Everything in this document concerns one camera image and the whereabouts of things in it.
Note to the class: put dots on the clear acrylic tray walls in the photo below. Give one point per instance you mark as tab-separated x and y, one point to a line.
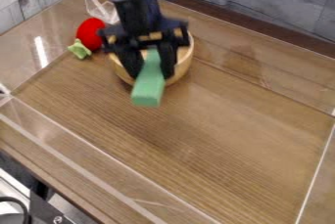
235	151

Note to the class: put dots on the brown wooden bowl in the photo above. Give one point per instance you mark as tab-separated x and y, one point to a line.
185	55

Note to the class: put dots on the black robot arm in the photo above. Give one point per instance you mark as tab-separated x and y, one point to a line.
141	29

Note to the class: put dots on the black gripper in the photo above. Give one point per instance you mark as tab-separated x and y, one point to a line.
168	35

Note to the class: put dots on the red plush strawberry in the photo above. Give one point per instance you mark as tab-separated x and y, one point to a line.
87	40

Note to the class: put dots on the green rectangular stick block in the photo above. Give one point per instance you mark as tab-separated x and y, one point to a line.
150	82

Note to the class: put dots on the black metal table bracket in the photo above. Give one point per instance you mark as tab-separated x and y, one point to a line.
43	213

